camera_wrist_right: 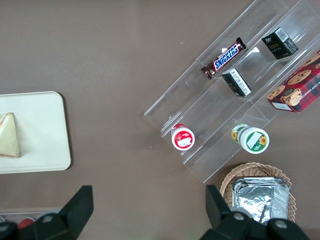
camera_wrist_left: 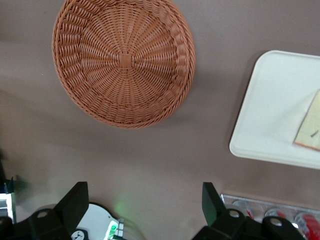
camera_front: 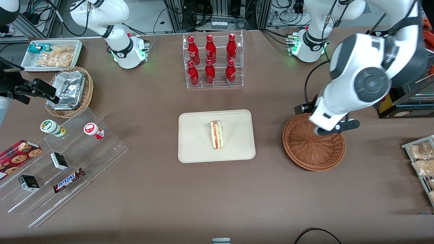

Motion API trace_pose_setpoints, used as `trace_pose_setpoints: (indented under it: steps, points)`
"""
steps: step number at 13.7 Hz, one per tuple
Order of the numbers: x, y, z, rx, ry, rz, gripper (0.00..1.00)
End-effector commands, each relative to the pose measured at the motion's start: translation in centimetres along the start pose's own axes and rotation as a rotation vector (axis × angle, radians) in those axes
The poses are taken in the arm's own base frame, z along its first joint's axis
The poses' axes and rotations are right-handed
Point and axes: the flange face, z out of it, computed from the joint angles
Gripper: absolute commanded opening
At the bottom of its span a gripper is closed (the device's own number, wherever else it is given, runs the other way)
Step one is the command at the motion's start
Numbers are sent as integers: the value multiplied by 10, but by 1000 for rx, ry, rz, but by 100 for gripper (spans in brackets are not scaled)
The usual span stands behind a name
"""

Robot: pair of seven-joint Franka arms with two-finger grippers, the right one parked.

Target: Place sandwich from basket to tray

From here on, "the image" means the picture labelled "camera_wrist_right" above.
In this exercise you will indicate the triangular sandwich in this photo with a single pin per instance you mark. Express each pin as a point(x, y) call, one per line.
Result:
point(8, 137)

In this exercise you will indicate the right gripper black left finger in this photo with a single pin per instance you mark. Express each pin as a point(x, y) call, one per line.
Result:
point(67, 215)

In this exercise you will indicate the light tan wicker basket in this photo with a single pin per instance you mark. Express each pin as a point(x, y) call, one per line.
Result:
point(250, 170)

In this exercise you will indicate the Snickers chocolate bar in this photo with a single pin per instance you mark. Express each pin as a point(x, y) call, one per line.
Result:
point(225, 58)

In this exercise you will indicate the clear acrylic bottle rack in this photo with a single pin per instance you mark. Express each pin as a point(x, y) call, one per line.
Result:
point(15, 215)

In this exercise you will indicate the silver foil container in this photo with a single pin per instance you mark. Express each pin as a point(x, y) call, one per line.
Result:
point(260, 200)

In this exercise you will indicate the red plaid cookie box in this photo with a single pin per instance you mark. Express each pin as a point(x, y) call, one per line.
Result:
point(297, 90)

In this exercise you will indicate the cream plastic tray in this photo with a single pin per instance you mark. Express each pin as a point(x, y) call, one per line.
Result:
point(42, 132)

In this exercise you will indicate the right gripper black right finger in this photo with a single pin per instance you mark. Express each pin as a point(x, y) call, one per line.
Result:
point(225, 225)

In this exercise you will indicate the red lid white cup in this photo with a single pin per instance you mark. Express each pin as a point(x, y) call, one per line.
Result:
point(183, 137)

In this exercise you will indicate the small black carton box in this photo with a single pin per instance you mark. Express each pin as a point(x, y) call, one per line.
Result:
point(280, 43)
point(236, 82)

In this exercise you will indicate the red cola bottle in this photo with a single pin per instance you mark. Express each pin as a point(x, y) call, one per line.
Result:
point(25, 222)

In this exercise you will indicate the green lid white cup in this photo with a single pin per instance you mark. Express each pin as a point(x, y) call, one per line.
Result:
point(255, 140)

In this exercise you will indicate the clear acrylic stepped stand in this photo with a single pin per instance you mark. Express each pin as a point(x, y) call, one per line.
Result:
point(212, 105)

